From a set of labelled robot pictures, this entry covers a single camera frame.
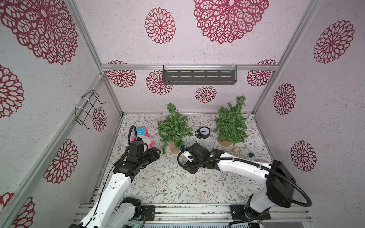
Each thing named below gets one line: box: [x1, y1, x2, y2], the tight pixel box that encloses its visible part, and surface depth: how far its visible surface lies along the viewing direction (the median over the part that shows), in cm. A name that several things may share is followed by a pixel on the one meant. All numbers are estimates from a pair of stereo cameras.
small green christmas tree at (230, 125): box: [213, 95, 249, 147], surface depth 85 cm
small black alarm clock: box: [194, 126, 212, 139], surface depth 108 cm
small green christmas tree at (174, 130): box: [157, 102, 194, 155], surface depth 79 cm
